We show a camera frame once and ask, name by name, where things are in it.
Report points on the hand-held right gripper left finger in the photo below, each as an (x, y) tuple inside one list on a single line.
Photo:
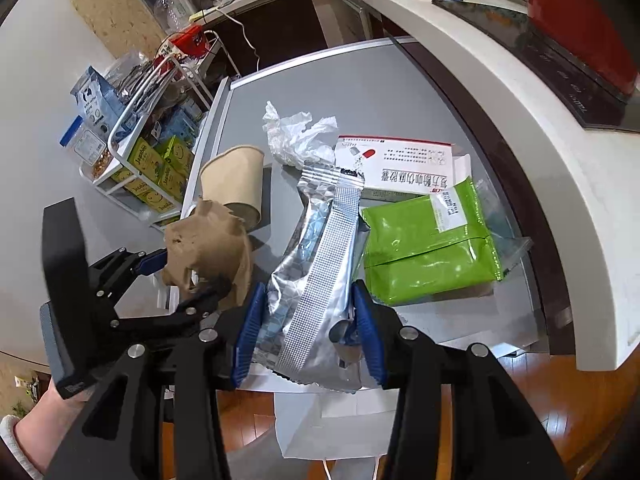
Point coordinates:
[(250, 330)]

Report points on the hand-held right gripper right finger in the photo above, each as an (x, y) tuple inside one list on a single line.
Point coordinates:
[(367, 330)]

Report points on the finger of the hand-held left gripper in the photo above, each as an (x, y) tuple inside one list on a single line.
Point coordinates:
[(150, 262), (200, 301)]

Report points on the brown paper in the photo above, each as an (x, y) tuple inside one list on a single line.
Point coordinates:
[(210, 240)]

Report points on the silver foil snack bag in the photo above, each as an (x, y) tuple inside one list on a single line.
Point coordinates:
[(310, 280)]

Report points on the green packet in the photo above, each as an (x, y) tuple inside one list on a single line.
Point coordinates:
[(425, 245)]

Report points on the white paper bag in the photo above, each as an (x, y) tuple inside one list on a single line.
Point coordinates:
[(320, 425)]

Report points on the brown paper cup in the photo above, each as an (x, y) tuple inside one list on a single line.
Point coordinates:
[(235, 175)]

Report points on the white plastic wrap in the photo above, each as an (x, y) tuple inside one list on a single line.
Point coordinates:
[(295, 135)]

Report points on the person's left forearm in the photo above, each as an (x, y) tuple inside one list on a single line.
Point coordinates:
[(50, 420)]

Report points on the yellow-green box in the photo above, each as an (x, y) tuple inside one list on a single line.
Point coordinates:
[(150, 197), (175, 165), (132, 160)]

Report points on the clear container with blue lid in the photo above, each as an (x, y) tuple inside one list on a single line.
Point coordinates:
[(82, 147)]

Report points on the clear plastic bag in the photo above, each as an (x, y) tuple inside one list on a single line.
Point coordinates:
[(510, 255)]

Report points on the white red medicine box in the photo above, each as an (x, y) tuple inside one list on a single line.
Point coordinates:
[(400, 160)]

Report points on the blue white packet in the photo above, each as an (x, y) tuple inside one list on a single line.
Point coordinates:
[(92, 95)]

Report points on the dark foil packets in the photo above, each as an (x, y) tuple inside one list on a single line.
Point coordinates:
[(130, 77)]

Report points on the white kitchen counter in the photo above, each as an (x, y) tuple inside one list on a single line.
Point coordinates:
[(575, 185)]

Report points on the clear plastic bottle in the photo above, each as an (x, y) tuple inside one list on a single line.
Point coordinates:
[(172, 7)]

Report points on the black induction cooktop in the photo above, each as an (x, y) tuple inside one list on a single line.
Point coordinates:
[(525, 45)]

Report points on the red pot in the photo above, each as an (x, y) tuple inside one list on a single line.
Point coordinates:
[(575, 15)]

